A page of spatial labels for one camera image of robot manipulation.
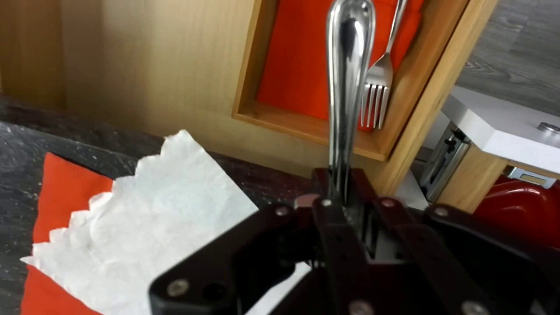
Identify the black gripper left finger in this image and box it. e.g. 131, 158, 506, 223
147, 168, 375, 315

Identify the silver metal knife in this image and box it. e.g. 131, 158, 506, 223
324, 0, 376, 203

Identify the wooden segmented drawer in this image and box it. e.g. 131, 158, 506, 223
0, 0, 502, 198

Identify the metal drawer slide rail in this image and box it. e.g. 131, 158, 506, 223
417, 125, 473, 203

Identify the orange drawer liner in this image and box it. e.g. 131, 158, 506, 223
256, 0, 427, 132

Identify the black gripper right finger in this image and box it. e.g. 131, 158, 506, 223
347, 168, 560, 315

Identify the white fronted lower drawer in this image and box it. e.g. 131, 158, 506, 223
434, 84, 560, 216

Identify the red bowl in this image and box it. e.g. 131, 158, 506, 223
473, 177, 560, 254

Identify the white paper napkin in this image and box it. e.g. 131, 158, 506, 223
19, 128, 313, 315

